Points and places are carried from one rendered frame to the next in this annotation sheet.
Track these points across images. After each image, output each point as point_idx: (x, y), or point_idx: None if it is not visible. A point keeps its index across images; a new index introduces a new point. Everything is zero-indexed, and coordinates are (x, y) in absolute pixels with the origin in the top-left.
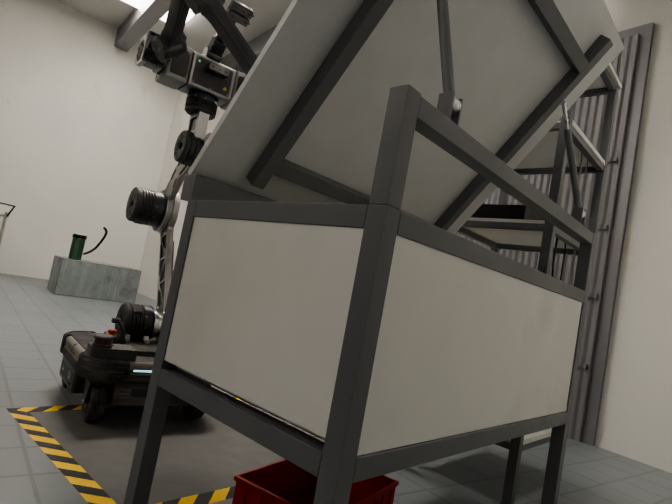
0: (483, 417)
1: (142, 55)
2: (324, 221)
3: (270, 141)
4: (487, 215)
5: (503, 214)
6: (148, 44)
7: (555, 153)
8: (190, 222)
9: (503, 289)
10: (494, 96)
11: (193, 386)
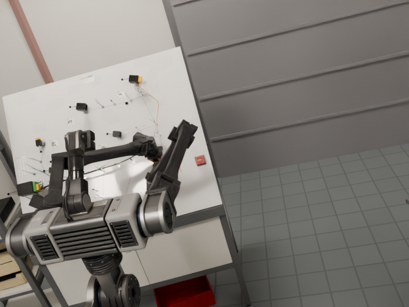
0: None
1: (176, 212)
2: (216, 177)
3: None
4: (6, 215)
5: (10, 209)
6: (173, 198)
7: (11, 161)
8: (226, 215)
9: None
10: None
11: (234, 243)
